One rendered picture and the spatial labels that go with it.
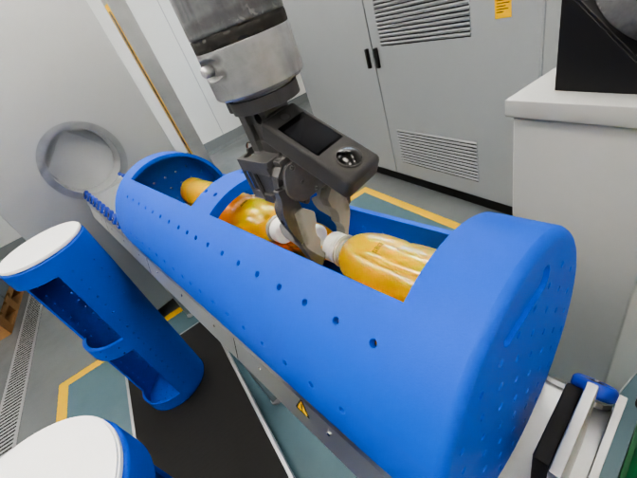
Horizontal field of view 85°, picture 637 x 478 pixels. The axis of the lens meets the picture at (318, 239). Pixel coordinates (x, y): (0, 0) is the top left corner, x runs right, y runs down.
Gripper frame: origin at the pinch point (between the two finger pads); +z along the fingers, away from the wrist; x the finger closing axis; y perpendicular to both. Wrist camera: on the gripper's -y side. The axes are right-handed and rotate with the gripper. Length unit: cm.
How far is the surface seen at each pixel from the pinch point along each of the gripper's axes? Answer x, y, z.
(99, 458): 36.9, 15.3, 13.1
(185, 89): -180, 470, 26
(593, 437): -5.8, -28.0, 24.2
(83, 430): 37.7, 22.2, 13.0
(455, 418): 10.8, -22.2, -1.5
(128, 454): 34.3, 13.7, 14.7
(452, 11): -160, 71, 3
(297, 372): 14.0, -6.4, 3.4
